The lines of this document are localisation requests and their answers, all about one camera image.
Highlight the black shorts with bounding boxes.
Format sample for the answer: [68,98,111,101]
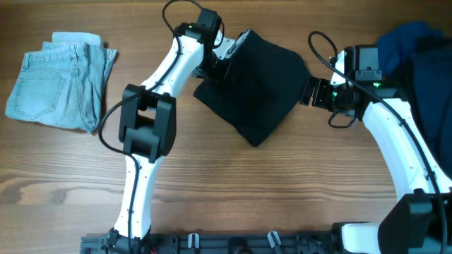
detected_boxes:
[194,29,311,147]

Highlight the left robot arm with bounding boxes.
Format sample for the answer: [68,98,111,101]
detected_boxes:
[100,8,233,253]

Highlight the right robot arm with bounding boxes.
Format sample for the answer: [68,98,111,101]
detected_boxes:
[300,45,451,253]

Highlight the blue polo shirt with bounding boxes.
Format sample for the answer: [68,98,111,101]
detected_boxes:
[376,21,451,76]

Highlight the dark navy pants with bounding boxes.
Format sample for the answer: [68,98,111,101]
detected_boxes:
[405,37,451,178]

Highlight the folded light blue jeans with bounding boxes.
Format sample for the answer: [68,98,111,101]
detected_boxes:
[5,32,117,133]

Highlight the right black cable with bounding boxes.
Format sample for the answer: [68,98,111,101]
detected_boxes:
[307,30,448,254]

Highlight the black cable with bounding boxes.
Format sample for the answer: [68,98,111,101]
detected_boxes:
[307,30,448,254]
[97,0,225,253]

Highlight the left black cable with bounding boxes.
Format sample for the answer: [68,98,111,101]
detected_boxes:
[97,0,225,253]

